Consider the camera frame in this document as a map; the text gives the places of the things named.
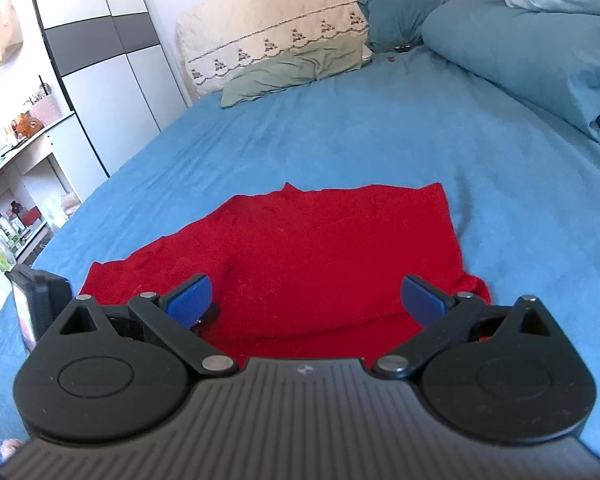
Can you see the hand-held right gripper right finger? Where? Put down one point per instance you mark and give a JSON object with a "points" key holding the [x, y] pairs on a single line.
{"points": [[422, 302]]}

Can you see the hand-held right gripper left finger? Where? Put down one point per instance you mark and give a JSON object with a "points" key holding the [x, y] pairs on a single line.
{"points": [[189, 301]]}

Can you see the red knit garment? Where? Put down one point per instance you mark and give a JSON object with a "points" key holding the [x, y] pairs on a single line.
{"points": [[320, 255]]}

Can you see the green bottle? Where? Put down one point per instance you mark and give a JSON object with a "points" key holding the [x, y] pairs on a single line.
{"points": [[1, 260]]}

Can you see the white shelf desk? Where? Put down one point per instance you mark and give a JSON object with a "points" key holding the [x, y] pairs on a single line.
{"points": [[35, 160]]}

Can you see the orange toy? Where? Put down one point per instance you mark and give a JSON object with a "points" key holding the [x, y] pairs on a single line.
{"points": [[29, 125]]}

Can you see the pink basket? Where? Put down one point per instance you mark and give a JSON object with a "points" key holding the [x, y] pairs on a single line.
{"points": [[45, 109]]}

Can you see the white and grey wardrobe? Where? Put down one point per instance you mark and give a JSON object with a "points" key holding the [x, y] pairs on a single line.
{"points": [[110, 60]]}

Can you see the green pillow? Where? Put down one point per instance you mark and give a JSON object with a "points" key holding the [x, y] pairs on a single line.
{"points": [[290, 70]]}

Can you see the small dark hair clip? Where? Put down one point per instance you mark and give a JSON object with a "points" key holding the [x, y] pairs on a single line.
{"points": [[403, 49]]}

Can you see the teal duvet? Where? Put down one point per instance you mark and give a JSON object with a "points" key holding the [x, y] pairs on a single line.
{"points": [[525, 45]]}

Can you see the teal pillow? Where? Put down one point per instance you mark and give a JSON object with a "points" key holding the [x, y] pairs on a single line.
{"points": [[395, 17]]}

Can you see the cream embroidered pillow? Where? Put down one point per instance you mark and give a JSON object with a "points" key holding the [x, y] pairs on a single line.
{"points": [[280, 15]]}

